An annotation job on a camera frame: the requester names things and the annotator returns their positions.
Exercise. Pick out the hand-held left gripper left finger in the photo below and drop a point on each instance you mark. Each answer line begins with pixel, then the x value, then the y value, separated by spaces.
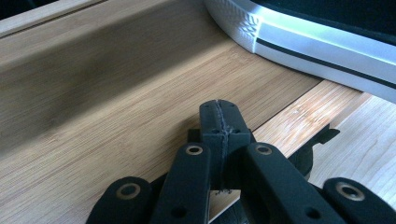
pixel 211 124

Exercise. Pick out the wooden shoe rack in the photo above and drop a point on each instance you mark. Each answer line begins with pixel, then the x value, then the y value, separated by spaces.
pixel 124 109

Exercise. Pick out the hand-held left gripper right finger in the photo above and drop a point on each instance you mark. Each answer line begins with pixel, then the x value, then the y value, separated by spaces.
pixel 235 124

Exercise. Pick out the black white canvas sneaker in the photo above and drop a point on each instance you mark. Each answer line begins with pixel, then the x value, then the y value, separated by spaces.
pixel 311 46

